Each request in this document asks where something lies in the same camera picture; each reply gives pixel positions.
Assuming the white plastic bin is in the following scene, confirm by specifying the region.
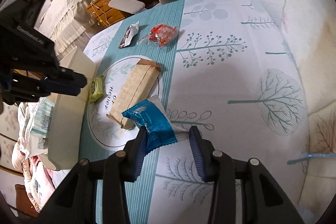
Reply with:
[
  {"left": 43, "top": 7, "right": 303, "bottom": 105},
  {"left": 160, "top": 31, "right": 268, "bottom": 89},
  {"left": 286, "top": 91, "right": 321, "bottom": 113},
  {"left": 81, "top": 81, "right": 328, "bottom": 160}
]
[{"left": 43, "top": 46, "right": 97, "bottom": 171}]

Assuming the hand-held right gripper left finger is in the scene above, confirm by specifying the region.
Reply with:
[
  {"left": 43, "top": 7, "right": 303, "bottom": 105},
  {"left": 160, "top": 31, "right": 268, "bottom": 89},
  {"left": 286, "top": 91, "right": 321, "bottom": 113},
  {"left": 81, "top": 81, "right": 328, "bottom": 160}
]
[{"left": 37, "top": 126, "right": 147, "bottom": 224}]

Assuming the tree print tablecloth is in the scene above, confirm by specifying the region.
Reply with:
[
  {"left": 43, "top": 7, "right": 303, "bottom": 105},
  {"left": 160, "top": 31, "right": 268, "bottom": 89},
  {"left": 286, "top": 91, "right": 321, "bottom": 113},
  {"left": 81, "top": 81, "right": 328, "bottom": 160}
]
[{"left": 79, "top": 0, "right": 310, "bottom": 224}]

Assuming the white cable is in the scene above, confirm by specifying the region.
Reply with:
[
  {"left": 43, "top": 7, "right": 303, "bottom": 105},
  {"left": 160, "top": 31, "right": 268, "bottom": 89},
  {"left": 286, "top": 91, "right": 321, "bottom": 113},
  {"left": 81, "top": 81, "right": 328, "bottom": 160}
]
[{"left": 91, "top": 0, "right": 111, "bottom": 28}]

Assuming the green snack packet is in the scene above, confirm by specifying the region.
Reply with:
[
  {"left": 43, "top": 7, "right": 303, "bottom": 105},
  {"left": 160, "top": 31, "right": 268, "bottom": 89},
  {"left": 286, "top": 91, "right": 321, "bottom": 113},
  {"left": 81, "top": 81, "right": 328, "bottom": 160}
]
[{"left": 89, "top": 75, "right": 105, "bottom": 105}]

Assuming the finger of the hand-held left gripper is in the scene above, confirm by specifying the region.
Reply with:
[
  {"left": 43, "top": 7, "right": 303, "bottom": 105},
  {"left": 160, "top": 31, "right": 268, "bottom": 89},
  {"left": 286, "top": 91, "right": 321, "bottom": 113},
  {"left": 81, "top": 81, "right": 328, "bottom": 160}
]
[
  {"left": 10, "top": 78, "right": 80, "bottom": 102},
  {"left": 59, "top": 68, "right": 88, "bottom": 88}
]

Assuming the blue snack packet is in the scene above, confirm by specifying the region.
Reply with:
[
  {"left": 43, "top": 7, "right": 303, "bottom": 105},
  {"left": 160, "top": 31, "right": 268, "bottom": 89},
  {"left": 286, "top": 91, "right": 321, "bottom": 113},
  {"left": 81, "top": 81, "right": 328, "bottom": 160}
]
[{"left": 121, "top": 95, "right": 190, "bottom": 154}]

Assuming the white lace cover cloth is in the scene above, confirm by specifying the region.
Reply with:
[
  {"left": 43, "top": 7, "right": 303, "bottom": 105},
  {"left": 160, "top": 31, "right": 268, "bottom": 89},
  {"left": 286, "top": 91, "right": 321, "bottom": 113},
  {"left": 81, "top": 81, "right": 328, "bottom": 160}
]
[{"left": 39, "top": 0, "right": 91, "bottom": 54}]

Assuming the beige snack packet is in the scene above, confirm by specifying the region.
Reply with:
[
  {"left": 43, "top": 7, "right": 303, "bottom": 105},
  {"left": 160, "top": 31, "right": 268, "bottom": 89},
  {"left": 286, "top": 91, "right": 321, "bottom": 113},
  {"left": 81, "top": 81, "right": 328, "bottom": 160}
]
[{"left": 106, "top": 58, "right": 162, "bottom": 130}]

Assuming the white striped snack packet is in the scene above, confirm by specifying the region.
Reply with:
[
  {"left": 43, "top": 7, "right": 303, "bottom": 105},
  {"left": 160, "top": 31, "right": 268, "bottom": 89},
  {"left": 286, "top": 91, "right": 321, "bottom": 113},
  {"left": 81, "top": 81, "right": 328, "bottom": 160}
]
[{"left": 25, "top": 97, "right": 57, "bottom": 159}]

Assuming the pink blanket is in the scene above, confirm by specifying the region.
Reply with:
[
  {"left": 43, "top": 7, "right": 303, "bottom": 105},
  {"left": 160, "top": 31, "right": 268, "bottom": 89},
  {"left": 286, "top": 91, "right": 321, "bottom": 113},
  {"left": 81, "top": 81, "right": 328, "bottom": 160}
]
[{"left": 16, "top": 156, "right": 56, "bottom": 212}]

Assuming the floral blanket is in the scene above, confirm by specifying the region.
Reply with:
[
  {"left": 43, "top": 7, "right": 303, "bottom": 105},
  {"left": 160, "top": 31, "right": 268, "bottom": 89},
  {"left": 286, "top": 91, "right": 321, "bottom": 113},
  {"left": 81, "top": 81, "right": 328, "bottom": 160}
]
[{"left": 0, "top": 103, "right": 33, "bottom": 161}]

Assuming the black and silver snack packet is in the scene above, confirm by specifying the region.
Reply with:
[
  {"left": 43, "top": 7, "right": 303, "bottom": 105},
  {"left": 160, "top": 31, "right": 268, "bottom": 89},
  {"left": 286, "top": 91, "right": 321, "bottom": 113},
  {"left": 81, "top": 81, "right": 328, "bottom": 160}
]
[{"left": 118, "top": 21, "right": 141, "bottom": 49}]

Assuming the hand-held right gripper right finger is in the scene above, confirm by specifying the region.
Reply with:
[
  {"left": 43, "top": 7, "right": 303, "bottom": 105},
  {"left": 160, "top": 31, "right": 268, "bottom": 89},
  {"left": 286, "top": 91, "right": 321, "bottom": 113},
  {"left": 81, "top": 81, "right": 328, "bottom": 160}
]
[{"left": 189, "top": 126, "right": 307, "bottom": 224}]

